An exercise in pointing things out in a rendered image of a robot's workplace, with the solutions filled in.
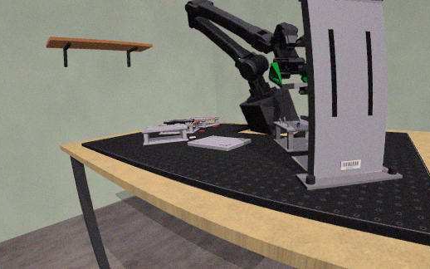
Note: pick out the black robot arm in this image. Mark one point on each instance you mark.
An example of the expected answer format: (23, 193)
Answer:
(250, 65)

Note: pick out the black cylinder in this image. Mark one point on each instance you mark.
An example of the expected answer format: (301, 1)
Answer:
(310, 179)
(392, 170)

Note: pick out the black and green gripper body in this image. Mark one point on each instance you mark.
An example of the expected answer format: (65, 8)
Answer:
(289, 66)

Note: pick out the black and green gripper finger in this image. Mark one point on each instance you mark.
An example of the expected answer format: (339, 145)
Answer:
(304, 76)
(272, 76)

